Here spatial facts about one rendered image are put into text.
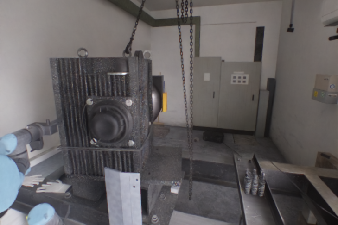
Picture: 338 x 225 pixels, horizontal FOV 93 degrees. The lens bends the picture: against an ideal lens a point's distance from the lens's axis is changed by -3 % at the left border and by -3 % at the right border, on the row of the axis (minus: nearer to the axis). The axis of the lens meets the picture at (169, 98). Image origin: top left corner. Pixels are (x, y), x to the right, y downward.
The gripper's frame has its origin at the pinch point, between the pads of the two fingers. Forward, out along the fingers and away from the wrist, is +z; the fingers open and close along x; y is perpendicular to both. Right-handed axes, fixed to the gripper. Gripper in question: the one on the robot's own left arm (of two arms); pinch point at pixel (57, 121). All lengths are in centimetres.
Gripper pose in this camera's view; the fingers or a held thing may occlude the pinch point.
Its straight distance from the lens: 114.7
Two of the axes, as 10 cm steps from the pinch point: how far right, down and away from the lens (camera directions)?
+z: 0.9, -1.9, 9.8
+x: -10.0, -0.2, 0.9
